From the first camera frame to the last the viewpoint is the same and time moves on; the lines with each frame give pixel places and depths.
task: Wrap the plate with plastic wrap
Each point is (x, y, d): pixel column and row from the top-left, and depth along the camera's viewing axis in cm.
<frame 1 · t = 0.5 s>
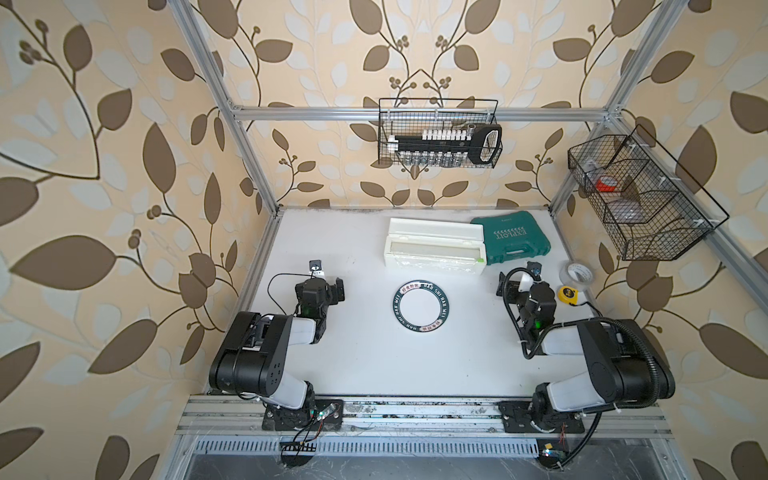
left hand: (318, 278, 94), fingers open
right hand: (518, 275, 92), fingers open
white plate green rim: (421, 305, 96), on the table
green tool case: (512, 235, 107), point 6 cm above the table
yellow tape measure: (568, 294, 95), point 3 cm above the table

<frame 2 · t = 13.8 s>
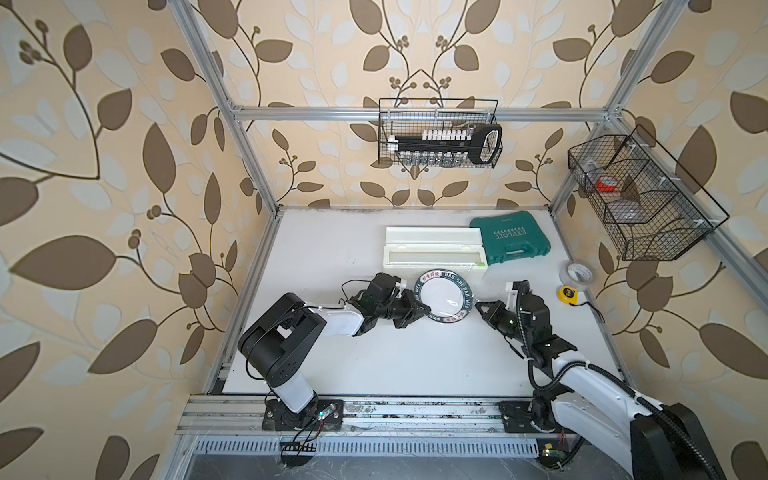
left hand: (430, 306, 83), fingers closed
right hand: (475, 304, 86), fingers closed
white plate green rim: (446, 293, 92), point 6 cm above the table
the other named things where they were.

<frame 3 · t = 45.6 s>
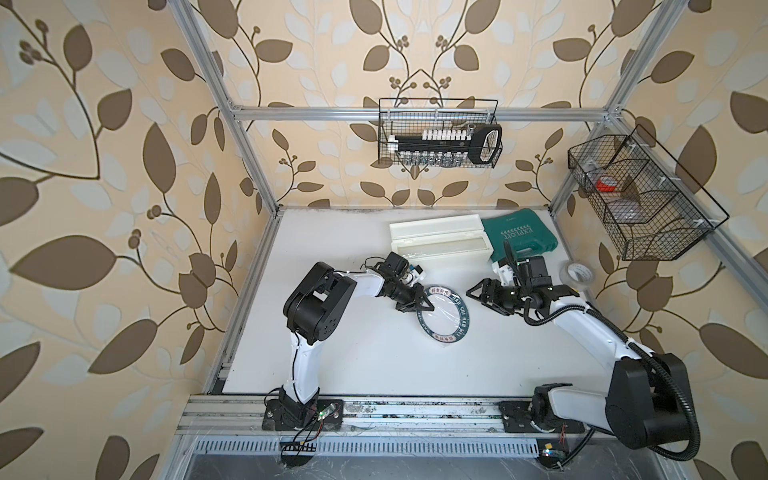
left hand: (429, 304, 90), fingers closed
right hand: (475, 297, 85), fingers open
white plate green rim: (449, 322, 91), on the table
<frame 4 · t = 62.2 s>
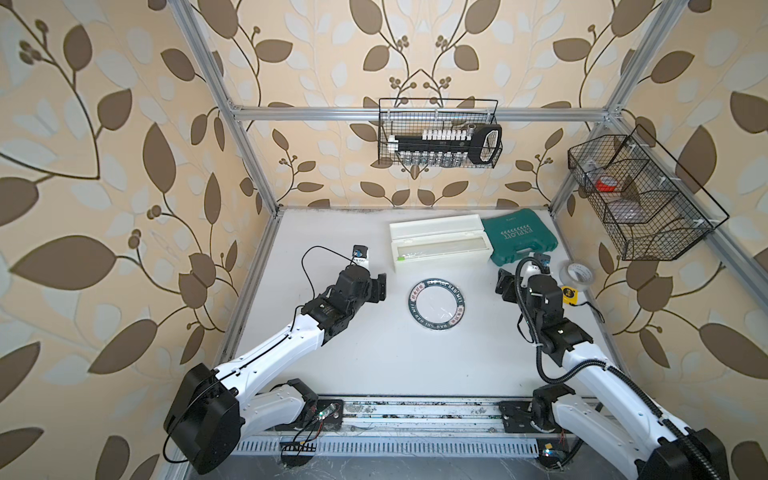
left hand: (369, 271, 82), fingers open
right hand: (513, 274, 82), fingers open
white plate green rim: (436, 304, 95), on the table
